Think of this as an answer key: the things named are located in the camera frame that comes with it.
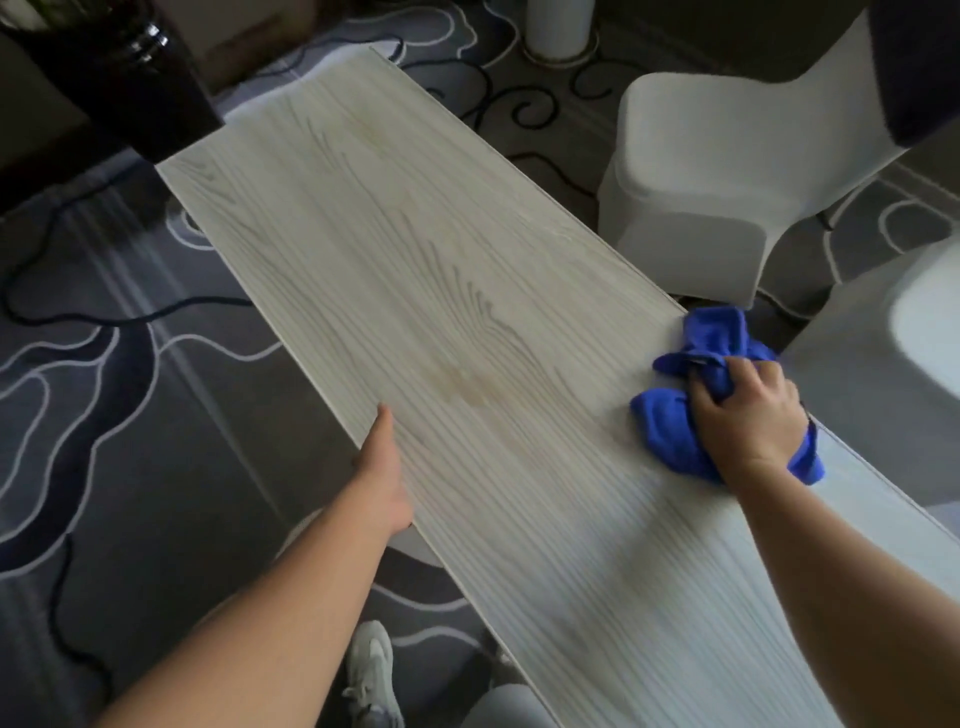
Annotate person's left hand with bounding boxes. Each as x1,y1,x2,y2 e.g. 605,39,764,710
341,404,415,540

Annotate person's grey shorts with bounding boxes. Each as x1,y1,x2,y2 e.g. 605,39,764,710
458,683,560,728

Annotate tall white planter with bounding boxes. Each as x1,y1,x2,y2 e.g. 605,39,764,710
523,0,598,65

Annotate black ribbed plant pot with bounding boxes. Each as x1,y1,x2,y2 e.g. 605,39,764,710
0,0,226,165

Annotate person's left forearm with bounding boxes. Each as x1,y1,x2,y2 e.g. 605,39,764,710
93,498,391,728

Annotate person's right hand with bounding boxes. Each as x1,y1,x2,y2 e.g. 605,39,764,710
688,356,811,493

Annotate person's right forearm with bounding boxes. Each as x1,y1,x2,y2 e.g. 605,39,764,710
727,453,960,728

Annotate white covered chair purple sash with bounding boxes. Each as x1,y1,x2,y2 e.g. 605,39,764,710
779,236,960,538
597,0,960,310

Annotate person's white left shoe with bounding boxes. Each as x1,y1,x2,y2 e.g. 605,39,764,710
342,620,406,728

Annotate blue microfibre cloth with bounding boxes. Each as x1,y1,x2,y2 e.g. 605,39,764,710
629,305,826,487

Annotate black floor cable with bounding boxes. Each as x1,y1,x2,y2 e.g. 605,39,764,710
0,172,256,329

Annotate grey wooden table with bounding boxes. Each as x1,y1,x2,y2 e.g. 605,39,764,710
155,44,960,728

